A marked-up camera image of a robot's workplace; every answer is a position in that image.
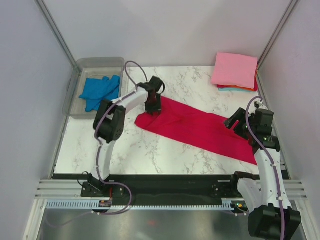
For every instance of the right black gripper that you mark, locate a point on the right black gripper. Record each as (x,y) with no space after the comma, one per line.
(239,115)

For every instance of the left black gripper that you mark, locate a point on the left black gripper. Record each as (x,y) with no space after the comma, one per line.
(156,108)

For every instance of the red t shirt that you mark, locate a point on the red t shirt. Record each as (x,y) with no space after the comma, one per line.
(191,126)

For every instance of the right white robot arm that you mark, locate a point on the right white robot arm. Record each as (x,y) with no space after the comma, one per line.
(271,216)

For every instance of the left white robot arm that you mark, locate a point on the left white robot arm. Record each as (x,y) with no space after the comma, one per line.
(109,125)

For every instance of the teal folded t shirt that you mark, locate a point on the teal folded t shirt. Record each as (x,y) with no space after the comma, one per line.
(232,89)

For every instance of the pink folded t shirt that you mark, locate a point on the pink folded t shirt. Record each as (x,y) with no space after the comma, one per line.
(234,70)

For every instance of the blue t shirt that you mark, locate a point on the blue t shirt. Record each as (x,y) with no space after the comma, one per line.
(95,90)

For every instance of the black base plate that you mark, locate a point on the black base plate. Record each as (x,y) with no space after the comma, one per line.
(170,189)

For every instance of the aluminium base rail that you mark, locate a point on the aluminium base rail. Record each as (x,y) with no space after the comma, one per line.
(70,189)

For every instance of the right aluminium frame post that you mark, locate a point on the right aluminium frame post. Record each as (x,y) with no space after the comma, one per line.
(277,31)

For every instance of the aluminium frame post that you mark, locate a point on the aluminium frame post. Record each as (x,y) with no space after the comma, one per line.
(277,31)
(57,33)

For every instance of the white slotted cable duct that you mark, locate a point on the white slotted cable duct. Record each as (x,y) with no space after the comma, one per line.
(107,204)

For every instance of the left aluminium frame post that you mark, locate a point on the left aluminium frame post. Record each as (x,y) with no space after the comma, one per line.
(57,33)

